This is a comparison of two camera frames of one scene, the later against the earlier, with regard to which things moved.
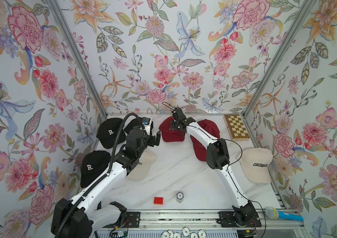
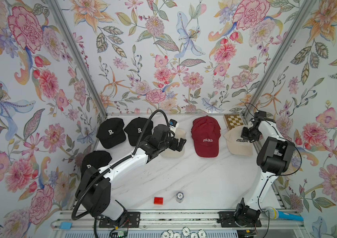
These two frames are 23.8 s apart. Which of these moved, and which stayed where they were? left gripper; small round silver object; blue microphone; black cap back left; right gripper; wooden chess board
Moved: right gripper; left gripper
Stayed: wooden chess board; small round silver object; blue microphone; black cap back left
